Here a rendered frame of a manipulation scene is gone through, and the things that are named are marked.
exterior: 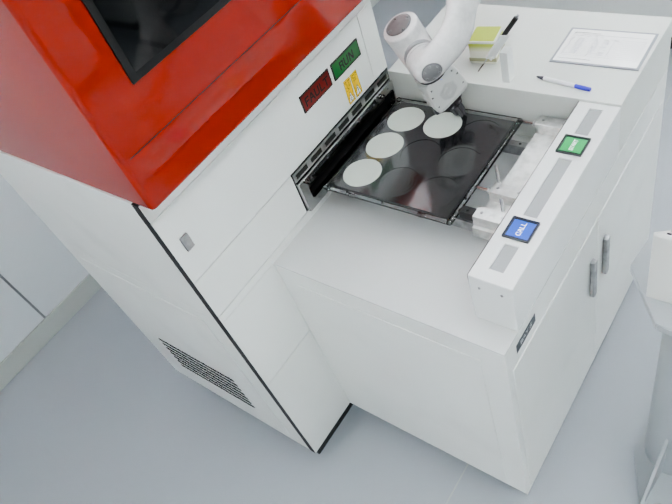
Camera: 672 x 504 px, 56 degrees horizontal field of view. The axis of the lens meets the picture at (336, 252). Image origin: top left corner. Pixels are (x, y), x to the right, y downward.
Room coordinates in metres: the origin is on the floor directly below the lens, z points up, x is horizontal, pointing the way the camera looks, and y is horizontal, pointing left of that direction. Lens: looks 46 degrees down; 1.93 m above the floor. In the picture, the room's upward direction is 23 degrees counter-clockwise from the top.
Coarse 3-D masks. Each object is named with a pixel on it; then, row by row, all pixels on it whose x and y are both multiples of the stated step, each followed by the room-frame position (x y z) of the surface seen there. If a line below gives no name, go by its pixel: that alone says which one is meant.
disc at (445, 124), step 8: (448, 112) 1.32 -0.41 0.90; (432, 120) 1.31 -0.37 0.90; (440, 120) 1.30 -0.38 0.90; (448, 120) 1.29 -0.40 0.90; (456, 120) 1.27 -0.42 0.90; (424, 128) 1.30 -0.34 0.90; (432, 128) 1.28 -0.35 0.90; (440, 128) 1.27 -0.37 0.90; (448, 128) 1.26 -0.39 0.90; (456, 128) 1.25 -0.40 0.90; (432, 136) 1.25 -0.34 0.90; (440, 136) 1.24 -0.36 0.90
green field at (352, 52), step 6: (354, 42) 1.45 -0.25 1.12; (348, 48) 1.43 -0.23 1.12; (354, 48) 1.45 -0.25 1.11; (342, 54) 1.42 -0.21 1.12; (348, 54) 1.43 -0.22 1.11; (354, 54) 1.44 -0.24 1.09; (342, 60) 1.41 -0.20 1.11; (348, 60) 1.43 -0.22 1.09; (336, 66) 1.40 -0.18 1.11; (342, 66) 1.41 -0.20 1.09; (336, 72) 1.39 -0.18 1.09; (342, 72) 1.41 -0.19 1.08; (336, 78) 1.39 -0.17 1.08
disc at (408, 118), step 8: (400, 112) 1.40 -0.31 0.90; (408, 112) 1.39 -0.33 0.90; (416, 112) 1.37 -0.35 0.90; (392, 120) 1.38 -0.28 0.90; (400, 120) 1.37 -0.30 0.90; (408, 120) 1.36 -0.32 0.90; (416, 120) 1.34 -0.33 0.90; (392, 128) 1.35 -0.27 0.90; (400, 128) 1.34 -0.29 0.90; (408, 128) 1.32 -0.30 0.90
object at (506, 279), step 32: (576, 128) 1.01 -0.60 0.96; (608, 128) 0.97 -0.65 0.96; (544, 160) 0.96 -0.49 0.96; (576, 160) 0.92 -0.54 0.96; (608, 160) 0.97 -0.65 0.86; (544, 192) 0.88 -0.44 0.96; (576, 192) 0.86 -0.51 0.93; (544, 224) 0.80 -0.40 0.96; (576, 224) 0.86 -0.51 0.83; (480, 256) 0.79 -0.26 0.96; (512, 256) 0.76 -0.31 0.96; (544, 256) 0.76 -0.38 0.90; (480, 288) 0.74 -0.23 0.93; (512, 288) 0.69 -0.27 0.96; (512, 320) 0.69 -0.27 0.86
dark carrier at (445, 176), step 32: (384, 128) 1.36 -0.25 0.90; (416, 128) 1.31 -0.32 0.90; (480, 128) 1.21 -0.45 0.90; (352, 160) 1.29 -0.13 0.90; (384, 160) 1.24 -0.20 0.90; (416, 160) 1.19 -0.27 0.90; (448, 160) 1.15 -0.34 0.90; (480, 160) 1.10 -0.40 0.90; (384, 192) 1.13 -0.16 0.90; (416, 192) 1.09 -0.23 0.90; (448, 192) 1.05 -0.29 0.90
